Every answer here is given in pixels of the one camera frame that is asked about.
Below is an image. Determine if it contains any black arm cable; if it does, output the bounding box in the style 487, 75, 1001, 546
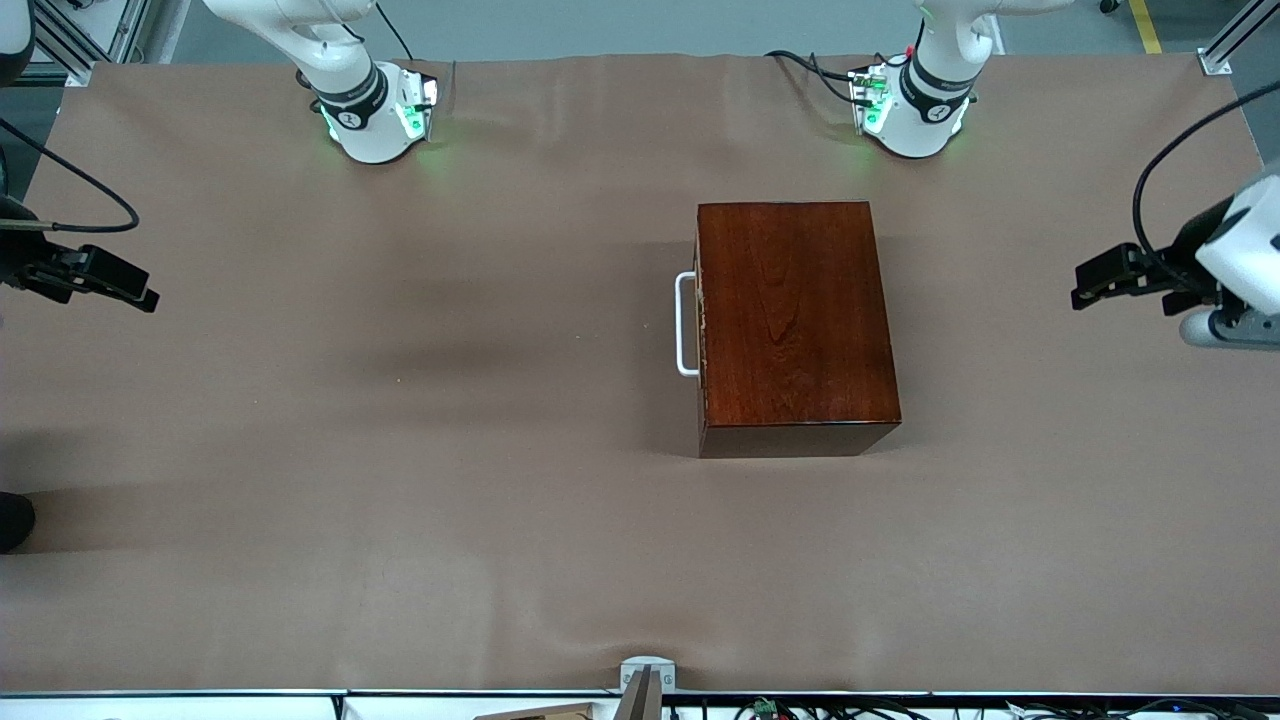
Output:
1131, 79, 1280, 292
0, 117, 140, 234

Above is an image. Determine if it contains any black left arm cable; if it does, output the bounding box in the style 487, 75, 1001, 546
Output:
1131, 79, 1280, 292

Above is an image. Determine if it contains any light wood drawer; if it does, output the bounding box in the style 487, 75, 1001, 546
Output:
675, 270, 704, 379

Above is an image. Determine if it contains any dark brown wooden cabinet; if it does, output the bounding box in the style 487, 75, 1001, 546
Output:
695, 200, 903, 459

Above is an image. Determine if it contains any brown cardboard piece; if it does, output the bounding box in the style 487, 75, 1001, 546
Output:
470, 701, 616, 720

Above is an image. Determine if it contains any black base cable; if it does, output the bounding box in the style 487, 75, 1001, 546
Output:
375, 0, 422, 63

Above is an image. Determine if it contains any black round object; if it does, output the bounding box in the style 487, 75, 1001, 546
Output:
0, 492, 37, 554

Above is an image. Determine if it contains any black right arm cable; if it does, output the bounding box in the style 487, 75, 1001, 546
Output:
0, 117, 140, 234

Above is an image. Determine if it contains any brown table cover sheet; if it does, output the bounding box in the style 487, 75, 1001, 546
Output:
0, 52, 1280, 696

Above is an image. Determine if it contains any aluminium frame post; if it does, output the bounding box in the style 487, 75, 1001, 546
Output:
20, 0, 153, 87
1198, 0, 1280, 77

